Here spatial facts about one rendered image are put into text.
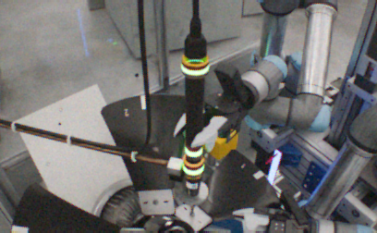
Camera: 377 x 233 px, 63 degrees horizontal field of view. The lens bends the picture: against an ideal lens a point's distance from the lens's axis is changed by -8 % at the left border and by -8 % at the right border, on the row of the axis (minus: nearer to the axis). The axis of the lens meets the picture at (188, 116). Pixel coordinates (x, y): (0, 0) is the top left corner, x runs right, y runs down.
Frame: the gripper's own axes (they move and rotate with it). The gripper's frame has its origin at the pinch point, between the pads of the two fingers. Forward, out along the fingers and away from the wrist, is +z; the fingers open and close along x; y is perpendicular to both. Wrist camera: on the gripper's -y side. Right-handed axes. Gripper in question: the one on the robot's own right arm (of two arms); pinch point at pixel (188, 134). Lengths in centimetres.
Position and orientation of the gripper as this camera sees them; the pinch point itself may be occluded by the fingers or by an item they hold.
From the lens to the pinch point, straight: 62.1
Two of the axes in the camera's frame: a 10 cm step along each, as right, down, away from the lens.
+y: 0.0, 7.5, 6.6
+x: -7.6, -4.3, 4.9
